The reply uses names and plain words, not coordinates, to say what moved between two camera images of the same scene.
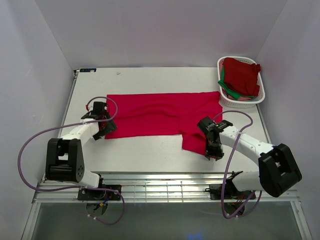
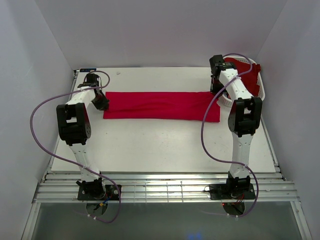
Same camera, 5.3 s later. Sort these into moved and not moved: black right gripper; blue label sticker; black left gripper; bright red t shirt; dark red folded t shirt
Moved: black left gripper; black right gripper; bright red t shirt
Not moved: blue label sticker; dark red folded t shirt
